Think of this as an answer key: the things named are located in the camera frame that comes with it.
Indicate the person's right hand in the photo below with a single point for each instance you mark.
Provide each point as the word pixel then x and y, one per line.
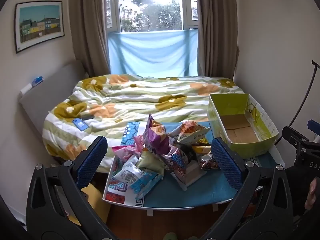
pixel 313 195

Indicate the grey padded headboard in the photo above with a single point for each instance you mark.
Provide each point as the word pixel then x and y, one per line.
pixel 45 100

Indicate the blue phone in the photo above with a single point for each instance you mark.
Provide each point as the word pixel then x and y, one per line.
pixel 80 124

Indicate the white framed window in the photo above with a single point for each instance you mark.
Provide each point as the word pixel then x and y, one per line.
pixel 150 5

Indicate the pink snack packet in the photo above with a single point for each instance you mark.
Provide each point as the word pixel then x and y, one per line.
pixel 125 153

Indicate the yellow snack packet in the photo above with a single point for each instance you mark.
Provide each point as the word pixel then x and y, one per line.
pixel 203 149

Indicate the light blue hanging cloth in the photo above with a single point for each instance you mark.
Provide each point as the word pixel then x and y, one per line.
pixel 152 52

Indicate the yellow bag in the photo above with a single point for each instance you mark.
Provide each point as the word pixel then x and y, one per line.
pixel 93 202

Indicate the clear cake packet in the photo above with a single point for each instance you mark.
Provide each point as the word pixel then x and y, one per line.
pixel 190 176

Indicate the brown curtain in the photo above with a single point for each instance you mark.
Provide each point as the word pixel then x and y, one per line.
pixel 216 27
pixel 91 25

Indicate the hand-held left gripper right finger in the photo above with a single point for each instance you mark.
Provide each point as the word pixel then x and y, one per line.
pixel 226 163

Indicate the pile of mixed snack bags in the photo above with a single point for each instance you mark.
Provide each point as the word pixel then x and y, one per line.
pixel 155 140

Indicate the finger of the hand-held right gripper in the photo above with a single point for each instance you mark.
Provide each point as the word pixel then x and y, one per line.
pixel 293 133
pixel 314 125

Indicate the blue white plastic object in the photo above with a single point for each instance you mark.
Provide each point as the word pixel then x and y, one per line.
pixel 37 80

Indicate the green cardboard box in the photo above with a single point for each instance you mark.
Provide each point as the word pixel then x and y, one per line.
pixel 222 120

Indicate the floral green blanket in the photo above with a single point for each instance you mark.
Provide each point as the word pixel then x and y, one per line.
pixel 130 97

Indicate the green slippers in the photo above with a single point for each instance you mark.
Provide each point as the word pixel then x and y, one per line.
pixel 172 236

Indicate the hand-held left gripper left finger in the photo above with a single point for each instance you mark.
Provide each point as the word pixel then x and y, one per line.
pixel 90 160

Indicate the black curved rod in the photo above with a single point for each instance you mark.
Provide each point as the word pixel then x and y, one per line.
pixel 303 96

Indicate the framed house picture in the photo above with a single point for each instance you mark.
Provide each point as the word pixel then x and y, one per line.
pixel 38 26

